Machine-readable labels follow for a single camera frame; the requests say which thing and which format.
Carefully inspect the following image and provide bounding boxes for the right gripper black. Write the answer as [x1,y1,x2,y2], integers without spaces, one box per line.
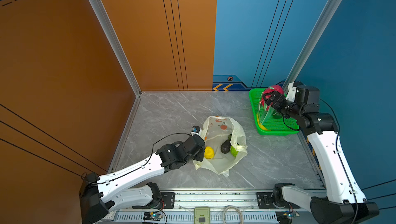
[262,90,303,121]

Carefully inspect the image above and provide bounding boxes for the pink dragon fruit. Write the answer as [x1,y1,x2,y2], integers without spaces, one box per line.
[257,85,284,126]

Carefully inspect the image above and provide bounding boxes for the yellow lemon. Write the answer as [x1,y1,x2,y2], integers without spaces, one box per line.
[204,146,215,160]

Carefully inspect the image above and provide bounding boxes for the green plastic basket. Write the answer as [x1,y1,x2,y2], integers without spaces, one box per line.
[249,89,299,136]

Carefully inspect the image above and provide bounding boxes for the yellow banana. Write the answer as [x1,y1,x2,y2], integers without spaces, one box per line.
[257,123,271,131]

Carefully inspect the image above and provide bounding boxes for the translucent yellowish plastic bag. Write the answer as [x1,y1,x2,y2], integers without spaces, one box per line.
[193,116,248,177]

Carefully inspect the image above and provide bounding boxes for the green round fruit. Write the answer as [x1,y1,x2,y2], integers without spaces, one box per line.
[228,134,238,157]

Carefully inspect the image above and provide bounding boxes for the dark green avocado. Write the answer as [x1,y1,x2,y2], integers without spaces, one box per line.
[272,112,283,119]

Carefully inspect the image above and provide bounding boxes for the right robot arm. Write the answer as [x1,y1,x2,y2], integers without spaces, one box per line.
[262,84,380,224]

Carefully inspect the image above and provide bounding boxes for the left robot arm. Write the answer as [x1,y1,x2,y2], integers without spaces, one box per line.
[79,134,205,224]

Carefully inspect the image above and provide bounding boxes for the pale green handheld device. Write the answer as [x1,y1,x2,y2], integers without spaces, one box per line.
[194,207,210,224]

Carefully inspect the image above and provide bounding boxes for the green circuit board left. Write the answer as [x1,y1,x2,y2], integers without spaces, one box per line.
[142,212,165,224]

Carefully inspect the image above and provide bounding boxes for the small circuit board right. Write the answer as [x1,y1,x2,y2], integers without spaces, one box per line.
[276,211,300,224]

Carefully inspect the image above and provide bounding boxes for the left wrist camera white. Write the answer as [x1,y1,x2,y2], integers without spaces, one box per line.
[190,126,202,136]

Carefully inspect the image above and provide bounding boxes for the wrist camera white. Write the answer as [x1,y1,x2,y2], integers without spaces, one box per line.
[190,126,202,136]
[286,81,302,102]

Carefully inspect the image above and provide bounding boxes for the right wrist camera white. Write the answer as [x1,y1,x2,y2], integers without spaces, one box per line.
[286,81,302,102]

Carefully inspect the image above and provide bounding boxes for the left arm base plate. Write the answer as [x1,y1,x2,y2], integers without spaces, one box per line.
[132,192,175,210]

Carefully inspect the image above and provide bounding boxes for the white coiled cable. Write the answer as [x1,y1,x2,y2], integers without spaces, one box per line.
[222,205,244,224]

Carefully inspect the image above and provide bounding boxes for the aluminium front rail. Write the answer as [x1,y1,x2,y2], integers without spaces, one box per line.
[81,188,356,224]

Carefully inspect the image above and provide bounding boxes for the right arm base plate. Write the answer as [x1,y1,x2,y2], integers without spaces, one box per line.
[256,192,289,209]

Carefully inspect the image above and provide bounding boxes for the right aluminium corner post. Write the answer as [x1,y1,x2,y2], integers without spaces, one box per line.
[283,0,342,94]

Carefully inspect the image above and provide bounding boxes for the aluminium corner post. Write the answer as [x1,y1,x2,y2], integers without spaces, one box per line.
[88,0,141,97]
[283,0,342,94]

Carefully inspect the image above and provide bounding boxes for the left aluminium corner post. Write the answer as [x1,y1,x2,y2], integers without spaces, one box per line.
[88,0,141,97]

